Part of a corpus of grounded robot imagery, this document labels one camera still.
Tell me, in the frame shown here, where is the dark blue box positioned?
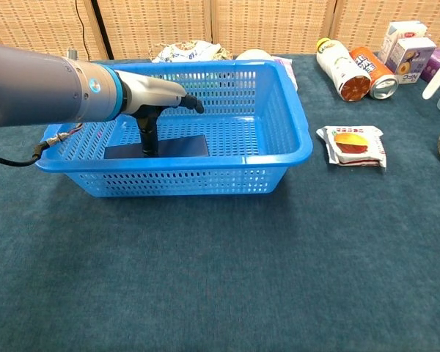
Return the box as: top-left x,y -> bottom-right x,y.
104,134 -> 210,160

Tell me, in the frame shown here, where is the black tripod stand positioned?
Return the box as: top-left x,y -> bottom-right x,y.
91,0 -> 115,62

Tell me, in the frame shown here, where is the white wrapped bread snack packet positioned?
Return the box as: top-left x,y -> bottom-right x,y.
316,125 -> 388,169

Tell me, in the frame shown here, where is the pale pink bowl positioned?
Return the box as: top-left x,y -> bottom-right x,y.
235,48 -> 276,62

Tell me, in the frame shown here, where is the red orange soda can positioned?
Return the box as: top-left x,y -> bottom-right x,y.
349,46 -> 400,100

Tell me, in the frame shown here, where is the white carton with purple print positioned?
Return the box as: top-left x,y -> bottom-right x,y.
384,37 -> 437,85

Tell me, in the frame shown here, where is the small purple box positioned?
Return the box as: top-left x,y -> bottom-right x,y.
420,47 -> 440,84

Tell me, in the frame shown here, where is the juice bottle with yellow cap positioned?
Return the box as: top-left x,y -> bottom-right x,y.
315,37 -> 372,102

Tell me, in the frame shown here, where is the purple white toothpaste tube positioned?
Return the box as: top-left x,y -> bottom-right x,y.
273,56 -> 298,92

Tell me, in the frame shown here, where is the white printed snack bag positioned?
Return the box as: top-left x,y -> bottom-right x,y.
152,40 -> 223,64

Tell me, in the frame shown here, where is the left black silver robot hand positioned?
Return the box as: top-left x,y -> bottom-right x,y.
115,69 -> 205,159

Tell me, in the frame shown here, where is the blue felt table cover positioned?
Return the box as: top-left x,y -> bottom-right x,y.
0,54 -> 440,352

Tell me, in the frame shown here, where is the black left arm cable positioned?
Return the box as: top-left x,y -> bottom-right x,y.
0,123 -> 85,168

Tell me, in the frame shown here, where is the blue plastic perforated basket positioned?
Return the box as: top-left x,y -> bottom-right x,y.
35,60 -> 314,198

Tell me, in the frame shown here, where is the thin black hanging cable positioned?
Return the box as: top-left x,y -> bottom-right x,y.
75,0 -> 92,62

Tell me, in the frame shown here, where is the tall white milk carton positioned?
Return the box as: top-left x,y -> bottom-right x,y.
378,21 -> 428,65

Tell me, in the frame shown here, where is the bamboo folding screen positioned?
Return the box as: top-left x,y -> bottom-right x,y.
0,0 -> 440,62

